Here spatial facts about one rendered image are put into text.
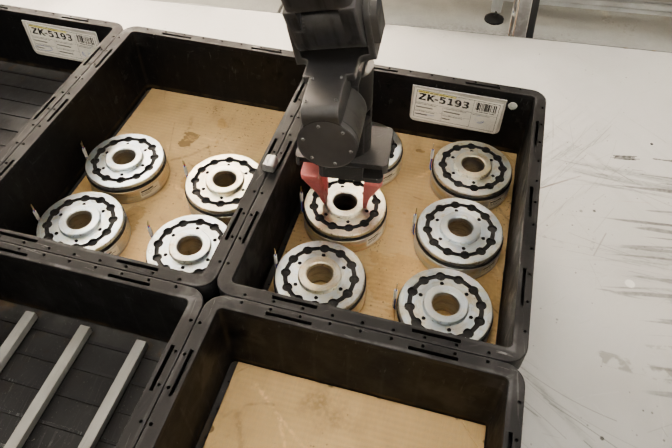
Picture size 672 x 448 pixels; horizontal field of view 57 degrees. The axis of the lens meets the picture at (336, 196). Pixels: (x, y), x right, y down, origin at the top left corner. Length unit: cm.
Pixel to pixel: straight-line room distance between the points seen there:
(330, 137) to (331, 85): 5
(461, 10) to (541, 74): 156
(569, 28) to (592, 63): 148
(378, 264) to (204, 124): 35
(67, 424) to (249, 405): 18
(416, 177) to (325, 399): 33
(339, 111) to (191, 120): 43
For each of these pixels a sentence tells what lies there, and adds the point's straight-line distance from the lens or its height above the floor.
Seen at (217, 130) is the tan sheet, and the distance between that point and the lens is 93.
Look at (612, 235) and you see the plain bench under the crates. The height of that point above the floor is 70.
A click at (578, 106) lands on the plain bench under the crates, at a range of 124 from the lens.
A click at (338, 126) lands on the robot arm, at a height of 107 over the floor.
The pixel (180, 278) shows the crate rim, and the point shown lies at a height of 93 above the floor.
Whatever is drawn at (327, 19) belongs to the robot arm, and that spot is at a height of 113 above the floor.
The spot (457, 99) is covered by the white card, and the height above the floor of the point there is 91.
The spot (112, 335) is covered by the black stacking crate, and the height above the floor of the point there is 83.
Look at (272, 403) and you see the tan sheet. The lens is 67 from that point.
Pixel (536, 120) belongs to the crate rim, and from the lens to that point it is 81.
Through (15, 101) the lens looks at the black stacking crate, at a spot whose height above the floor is 83.
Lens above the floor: 144
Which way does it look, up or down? 48 degrees down
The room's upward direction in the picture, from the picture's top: straight up
